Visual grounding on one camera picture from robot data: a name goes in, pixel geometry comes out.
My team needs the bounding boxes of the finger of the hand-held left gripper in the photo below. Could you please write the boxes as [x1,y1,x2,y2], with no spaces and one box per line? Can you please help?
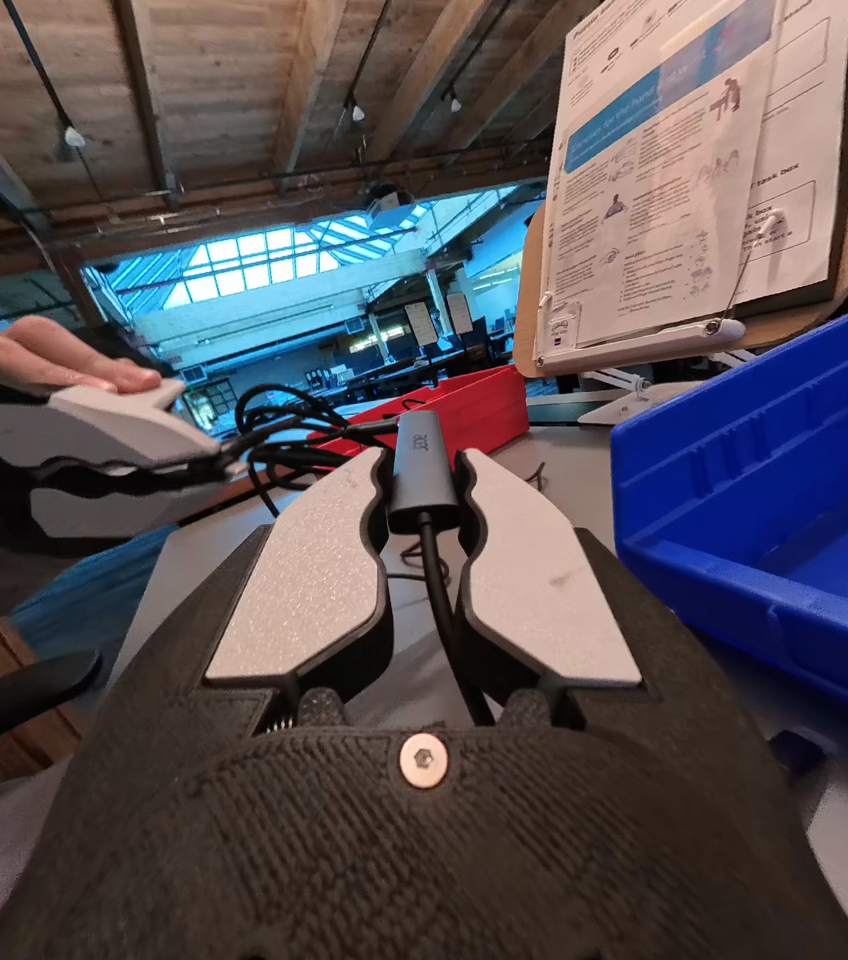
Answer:
[28,459,250,541]
[0,377,224,474]

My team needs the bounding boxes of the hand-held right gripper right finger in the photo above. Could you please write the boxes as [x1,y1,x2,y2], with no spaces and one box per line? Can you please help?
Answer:
[454,447,647,710]

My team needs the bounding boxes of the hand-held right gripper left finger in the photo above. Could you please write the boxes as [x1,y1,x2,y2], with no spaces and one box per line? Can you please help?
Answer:
[205,448,395,706]

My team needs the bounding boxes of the black hub cable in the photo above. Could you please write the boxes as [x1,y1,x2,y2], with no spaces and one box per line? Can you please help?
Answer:
[416,521,500,727]

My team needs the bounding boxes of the grey USB hub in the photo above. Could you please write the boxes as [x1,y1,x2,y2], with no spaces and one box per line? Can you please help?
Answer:
[388,410,462,535]

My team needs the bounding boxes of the black braided angled-plug cable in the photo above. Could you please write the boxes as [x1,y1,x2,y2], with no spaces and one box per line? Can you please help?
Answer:
[191,384,404,520]

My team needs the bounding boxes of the blue plastic bin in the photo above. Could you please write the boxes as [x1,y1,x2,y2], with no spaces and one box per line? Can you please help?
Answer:
[610,288,848,732]

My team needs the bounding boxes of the grey desk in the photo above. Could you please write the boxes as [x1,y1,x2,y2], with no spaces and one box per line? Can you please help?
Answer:
[0,423,848,960]

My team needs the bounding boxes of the person's left hand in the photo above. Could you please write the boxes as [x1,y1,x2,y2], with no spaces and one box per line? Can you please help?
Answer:
[0,315,164,396]

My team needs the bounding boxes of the red plastic bin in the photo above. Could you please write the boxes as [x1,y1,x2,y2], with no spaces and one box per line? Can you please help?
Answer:
[307,365,530,460]

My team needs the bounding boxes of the black chair armrest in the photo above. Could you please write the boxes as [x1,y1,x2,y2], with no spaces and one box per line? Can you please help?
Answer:
[0,648,104,819]

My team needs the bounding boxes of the wooden document stand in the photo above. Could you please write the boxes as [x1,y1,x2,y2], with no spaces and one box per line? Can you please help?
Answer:
[510,0,848,427]

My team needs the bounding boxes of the ceiling projector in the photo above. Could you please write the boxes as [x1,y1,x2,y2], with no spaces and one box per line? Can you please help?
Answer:
[364,183,413,226]

